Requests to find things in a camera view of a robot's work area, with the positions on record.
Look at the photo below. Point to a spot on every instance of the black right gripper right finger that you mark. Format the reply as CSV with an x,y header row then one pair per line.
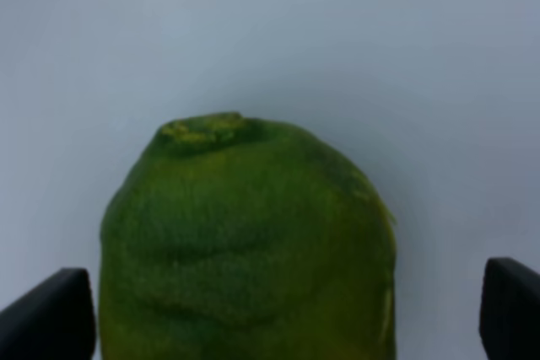
x,y
509,310

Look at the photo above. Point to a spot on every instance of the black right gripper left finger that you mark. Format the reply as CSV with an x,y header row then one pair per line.
x,y
53,320

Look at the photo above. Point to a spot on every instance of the green lime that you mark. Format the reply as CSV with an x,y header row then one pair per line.
x,y
242,238

